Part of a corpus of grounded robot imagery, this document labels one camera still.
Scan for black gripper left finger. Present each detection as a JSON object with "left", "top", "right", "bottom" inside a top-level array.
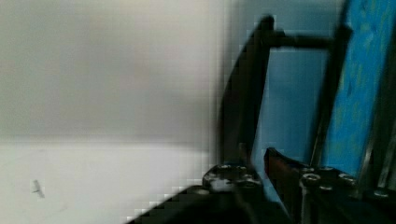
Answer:
[{"left": 202, "top": 164, "right": 263, "bottom": 195}]

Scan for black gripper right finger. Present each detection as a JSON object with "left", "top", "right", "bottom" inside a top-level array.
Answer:
[{"left": 263, "top": 147, "right": 356, "bottom": 218}]

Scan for black toaster oven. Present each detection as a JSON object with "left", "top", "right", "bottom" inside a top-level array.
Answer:
[{"left": 310, "top": 0, "right": 395, "bottom": 198}]

